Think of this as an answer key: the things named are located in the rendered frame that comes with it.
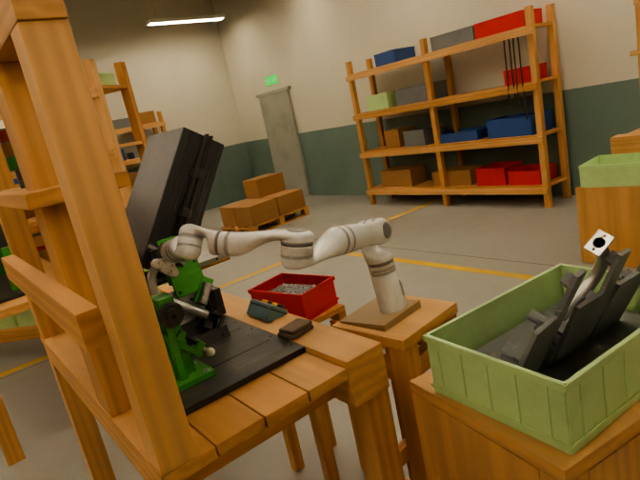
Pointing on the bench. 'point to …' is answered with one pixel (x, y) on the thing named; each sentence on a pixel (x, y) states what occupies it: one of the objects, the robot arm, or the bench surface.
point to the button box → (265, 310)
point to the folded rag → (295, 329)
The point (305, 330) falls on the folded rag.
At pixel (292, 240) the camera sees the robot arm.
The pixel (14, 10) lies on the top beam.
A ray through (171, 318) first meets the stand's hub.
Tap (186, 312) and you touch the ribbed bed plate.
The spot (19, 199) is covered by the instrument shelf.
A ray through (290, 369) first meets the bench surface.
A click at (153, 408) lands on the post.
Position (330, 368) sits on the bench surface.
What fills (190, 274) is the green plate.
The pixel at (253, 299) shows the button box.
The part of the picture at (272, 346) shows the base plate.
